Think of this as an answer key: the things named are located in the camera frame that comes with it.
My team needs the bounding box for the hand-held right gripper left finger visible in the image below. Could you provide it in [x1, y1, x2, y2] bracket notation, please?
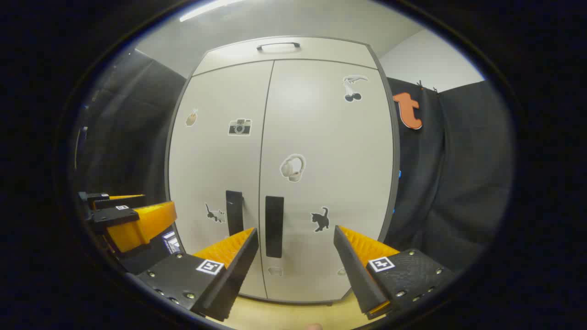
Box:
[126, 227, 260, 322]

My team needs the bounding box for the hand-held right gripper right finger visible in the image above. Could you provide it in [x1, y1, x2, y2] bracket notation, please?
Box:
[333, 225, 457, 320]

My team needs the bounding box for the black door handle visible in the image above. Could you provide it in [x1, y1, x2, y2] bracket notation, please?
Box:
[265, 196, 285, 259]
[226, 190, 244, 237]

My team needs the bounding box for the white door with camera sticker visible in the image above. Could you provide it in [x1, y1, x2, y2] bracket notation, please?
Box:
[168, 60, 275, 299]

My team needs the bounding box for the white double-door shoe cabinet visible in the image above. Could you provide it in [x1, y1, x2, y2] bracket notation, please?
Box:
[164, 36, 400, 307]

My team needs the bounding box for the white door with headphone sticker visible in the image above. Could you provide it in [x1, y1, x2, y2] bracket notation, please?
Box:
[259, 59, 395, 303]

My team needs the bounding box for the white cabinet drawer front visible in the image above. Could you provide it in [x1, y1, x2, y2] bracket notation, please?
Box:
[193, 37, 377, 76]

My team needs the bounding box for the ceiling light strip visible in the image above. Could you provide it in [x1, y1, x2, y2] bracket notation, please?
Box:
[179, 0, 246, 22]

